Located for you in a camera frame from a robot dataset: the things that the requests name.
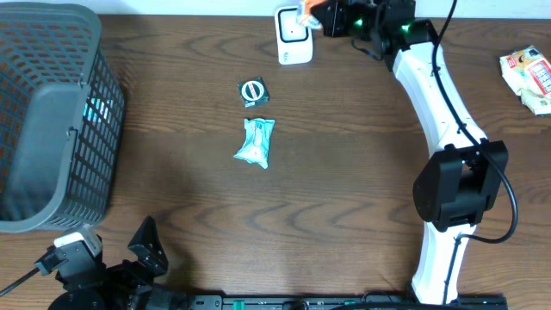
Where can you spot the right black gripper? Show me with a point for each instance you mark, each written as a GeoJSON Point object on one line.
{"type": "Point", "coordinates": [328, 19]}

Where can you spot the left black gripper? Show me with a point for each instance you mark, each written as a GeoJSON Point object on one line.
{"type": "Point", "coordinates": [121, 269]}

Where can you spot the small orange snack packet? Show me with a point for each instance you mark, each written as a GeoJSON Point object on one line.
{"type": "Point", "coordinates": [305, 15]}

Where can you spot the green round-label ointment box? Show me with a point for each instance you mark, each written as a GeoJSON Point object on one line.
{"type": "Point", "coordinates": [253, 92]}

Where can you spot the teal wet wipes pack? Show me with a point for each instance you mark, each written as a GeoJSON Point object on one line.
{"type": "Point", "coordinates": [255, 149]}

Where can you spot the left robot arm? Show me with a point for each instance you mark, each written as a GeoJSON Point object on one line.
{"type": "Point", "coordinates": [159, 297]}

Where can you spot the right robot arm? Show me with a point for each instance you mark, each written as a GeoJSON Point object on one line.
{"type": "Point", "coordinates": [465, 170]}

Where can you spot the white barcode scanner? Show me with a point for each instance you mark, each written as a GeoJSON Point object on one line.
{"type": "Point", "coordinates": [294, 41]}

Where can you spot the grey plastic mesh basket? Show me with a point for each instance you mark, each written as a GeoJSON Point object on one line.
{"type": "Point", "coordinates": [62, 114]}

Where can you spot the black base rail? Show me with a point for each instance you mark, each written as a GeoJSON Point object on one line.
{"type": "Point", "coordinates": [369, 300]}

